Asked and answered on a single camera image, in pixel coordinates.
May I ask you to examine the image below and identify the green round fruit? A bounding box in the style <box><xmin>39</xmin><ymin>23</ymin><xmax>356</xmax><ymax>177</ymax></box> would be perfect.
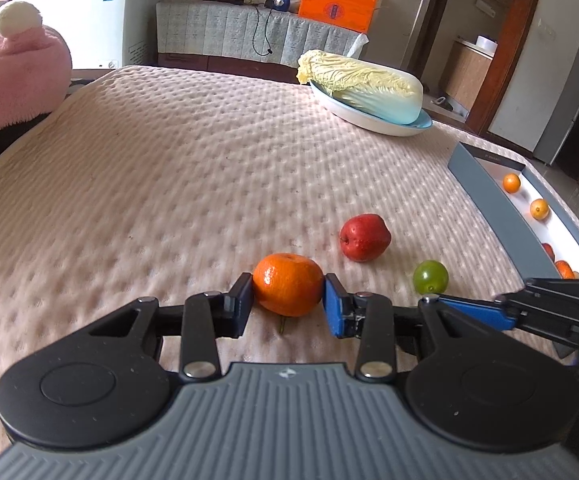
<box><xmin>412</xmin><ymin>260</ymin><xmax>449</xmax><ymax>295</ymax></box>

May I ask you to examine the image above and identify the red apple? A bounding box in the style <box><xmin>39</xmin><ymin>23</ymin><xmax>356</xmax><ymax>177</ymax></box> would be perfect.
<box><xmin>339</xmin><ymin>214</ymin><xmax>391</xmax><ymax>263</ymax></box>

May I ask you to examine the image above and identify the white oval plate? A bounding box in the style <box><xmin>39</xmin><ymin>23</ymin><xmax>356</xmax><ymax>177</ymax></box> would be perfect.
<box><xmin>309</xmin><ymin>81</ymin><xmax>434</xmax><ymax>138</ymax></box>

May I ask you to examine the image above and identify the small orange in box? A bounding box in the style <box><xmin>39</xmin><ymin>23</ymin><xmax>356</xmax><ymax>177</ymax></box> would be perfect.
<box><xmin>502</xmin><ymin>172</ymin><xmax>521</xmax><ymax>194</ymax></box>

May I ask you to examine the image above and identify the white chest freezer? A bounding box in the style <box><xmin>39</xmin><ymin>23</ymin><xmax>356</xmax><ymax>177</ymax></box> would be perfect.
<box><xmin>23</xmin><ymin>0</ymin><xmax>158</xmax><ymax>70</ymax></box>

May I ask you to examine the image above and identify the napa cabbage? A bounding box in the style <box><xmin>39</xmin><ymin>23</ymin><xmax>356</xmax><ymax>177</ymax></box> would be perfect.
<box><xmin>297</xmin><ymin>50</ymin><xmax>424</xmax><ymax>125</ymax></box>

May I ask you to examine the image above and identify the cloth covered tv cabinet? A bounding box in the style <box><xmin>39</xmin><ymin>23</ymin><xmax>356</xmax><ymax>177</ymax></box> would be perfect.
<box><xmin>156</xmin><ymin>0</ymin><xmax>369</xmax><ymax>68</ymax></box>

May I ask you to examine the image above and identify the yellow orange citrus fruit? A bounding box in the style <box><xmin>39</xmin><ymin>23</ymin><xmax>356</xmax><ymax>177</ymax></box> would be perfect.
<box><xmin>529</xmin><ymin>198</ymin><xmax>551</xmax><ymax>221</ymax></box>

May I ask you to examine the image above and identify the grey shallow cardboard box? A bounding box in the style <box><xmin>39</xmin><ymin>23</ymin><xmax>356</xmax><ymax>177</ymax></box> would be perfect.
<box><xmin>448</xmin><ymin>143</ymin><xmax>579</xmax><ymax>280</ymax></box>

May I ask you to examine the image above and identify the black power cable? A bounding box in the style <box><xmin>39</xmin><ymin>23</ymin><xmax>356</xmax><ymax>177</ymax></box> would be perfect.
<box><xmin>250</xmin><ymin>5</ymin><xmax>275</xmax><ymax>58</ymax></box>

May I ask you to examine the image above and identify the orange fruit in box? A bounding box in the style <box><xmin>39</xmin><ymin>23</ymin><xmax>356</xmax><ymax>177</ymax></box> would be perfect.
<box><xmin>555</xmin><ymin>260</ymin><xmax>576</xmax><ymax>280</ymax></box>

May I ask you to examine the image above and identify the pink quilted table cover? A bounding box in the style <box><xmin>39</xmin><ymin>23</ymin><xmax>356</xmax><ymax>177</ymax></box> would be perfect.
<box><xmin>0</xmin><ymin>64</ymin><xmax>579</xmax><ymax>461</ymax></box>

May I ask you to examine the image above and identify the pink plush toy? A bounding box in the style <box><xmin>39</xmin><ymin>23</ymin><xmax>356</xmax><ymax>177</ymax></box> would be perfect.
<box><xmin>0</xmin><ymin>0</ymin><xmax>73</xmax><ymax>130</ymax></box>

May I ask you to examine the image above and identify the wooden kitchen cabinet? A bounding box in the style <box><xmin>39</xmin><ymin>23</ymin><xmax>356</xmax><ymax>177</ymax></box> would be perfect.
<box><xmin>439</xmin><ymin>38</ymin><xmax>493</xmax><ymax>117</ymax></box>

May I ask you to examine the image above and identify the grey refrigerator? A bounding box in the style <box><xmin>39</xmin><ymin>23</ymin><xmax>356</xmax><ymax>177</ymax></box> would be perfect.
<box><xmin>533</xmin><ymin>49</ymin><xmax>579</xmax><ymax>165</ymax></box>

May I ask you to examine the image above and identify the large orange mandarin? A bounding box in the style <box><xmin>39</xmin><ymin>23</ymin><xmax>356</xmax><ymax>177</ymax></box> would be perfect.
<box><xmin>253</xmin><ymin>254</ymin><xmax>324</xmax><ymax>318</ymax></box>

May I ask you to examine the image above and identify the red fruit in box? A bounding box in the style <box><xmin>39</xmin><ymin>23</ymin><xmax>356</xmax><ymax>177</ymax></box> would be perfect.
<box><xmin>542</xmin><ymin>243</ymin><xmax>555</xmax><ymax>262</ymax></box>

